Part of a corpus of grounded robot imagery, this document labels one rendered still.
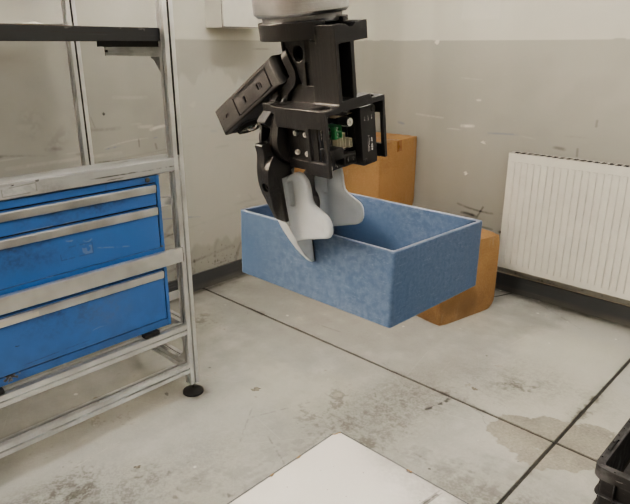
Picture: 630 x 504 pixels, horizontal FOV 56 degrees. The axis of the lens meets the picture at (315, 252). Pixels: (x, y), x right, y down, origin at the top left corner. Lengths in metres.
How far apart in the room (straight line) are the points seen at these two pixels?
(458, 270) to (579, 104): 2.62
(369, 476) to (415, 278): 0.46
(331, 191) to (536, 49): 2.77
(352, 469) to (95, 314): 1.34
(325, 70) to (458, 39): 3.01
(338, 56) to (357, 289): 0.20
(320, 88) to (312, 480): 0.61
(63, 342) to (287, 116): 1.69
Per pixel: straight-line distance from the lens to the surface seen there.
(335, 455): 0.97
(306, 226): 0.53
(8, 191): 1.89
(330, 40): 0.46
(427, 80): 3.57
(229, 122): 0.57
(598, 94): 3.16
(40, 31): 1.93
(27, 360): 2.07
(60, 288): 1.99
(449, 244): 0.58
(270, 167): 0.50
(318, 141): 0.48
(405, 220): 0.67
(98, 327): 2.14
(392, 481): 0.93
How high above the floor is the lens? 1.30
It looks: 19 degrees down
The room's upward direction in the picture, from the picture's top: straight up
